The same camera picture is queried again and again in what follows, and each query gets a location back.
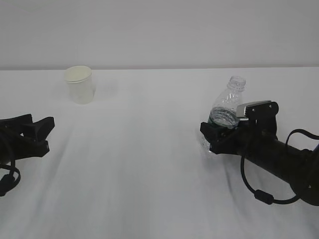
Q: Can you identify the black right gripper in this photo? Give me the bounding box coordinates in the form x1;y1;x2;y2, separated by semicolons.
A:
200;119;277;155

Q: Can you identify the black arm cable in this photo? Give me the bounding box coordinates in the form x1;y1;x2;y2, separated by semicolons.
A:
240;128;319;206
0;159;21;198

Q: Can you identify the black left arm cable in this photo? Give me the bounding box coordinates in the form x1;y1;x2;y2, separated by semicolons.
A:
0;159;21;198

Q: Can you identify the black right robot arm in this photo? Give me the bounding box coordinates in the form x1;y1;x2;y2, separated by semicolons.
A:
200;120;319;206

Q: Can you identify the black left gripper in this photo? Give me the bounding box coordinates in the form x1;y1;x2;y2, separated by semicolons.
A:
0;114;55;164

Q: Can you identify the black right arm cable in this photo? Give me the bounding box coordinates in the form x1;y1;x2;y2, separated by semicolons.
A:
240;128;319;206

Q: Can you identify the white paper cup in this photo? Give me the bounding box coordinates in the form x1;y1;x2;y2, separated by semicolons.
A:
64;66;95;105

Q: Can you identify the clear water bottle green label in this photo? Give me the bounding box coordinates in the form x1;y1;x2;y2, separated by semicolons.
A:
205;76;246;140

